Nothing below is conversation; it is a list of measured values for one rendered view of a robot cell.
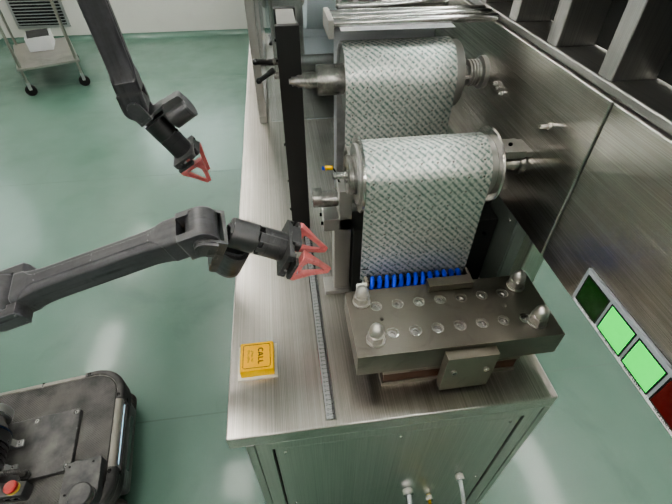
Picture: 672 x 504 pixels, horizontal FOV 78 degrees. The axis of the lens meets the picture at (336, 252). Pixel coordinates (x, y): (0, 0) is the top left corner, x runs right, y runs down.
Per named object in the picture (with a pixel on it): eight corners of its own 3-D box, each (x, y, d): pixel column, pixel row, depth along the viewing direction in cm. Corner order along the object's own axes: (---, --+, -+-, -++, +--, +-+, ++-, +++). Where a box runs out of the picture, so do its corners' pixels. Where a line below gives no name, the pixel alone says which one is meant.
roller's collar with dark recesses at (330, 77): (315, 89, 96) (314, 60, 91) (341, 87, 96) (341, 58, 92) (318, 100, 91) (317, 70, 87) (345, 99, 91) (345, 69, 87)
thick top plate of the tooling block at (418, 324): (344, 310, 91) (344, 291, 87) (518, 292, 95) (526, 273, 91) (356, 375, 79) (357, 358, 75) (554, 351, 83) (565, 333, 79)
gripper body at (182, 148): (197, 139, 115) (177, 118, 109) (198, 157, 107) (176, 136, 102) (178, 152, 116) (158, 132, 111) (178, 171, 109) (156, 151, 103)
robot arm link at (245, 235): (228, 231, 73) (230, 209, 76) (216, 255, 77) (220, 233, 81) (265, 242, 75) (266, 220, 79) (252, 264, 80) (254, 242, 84)
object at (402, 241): (359, 278, 91) (363, 211, 78) (463, 268, 93) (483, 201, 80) (360, 280, 90) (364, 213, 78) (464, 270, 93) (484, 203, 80)
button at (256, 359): (242, 350, 92) (240, 343, 90) (274, 346, 92) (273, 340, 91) (241, 378, 87) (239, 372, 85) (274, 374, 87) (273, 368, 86)
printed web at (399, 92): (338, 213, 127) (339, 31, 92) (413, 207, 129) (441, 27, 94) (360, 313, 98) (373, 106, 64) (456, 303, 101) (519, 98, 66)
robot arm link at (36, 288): (-28, 324, 70) (-14, 271, 76) (1, 336, 74) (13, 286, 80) (212, 239, 68) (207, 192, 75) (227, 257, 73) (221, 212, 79)
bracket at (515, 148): (491, 146, 82) (494, 137, 81) (519, 144, 83) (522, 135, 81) (502, 160, 78) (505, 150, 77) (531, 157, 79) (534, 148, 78)
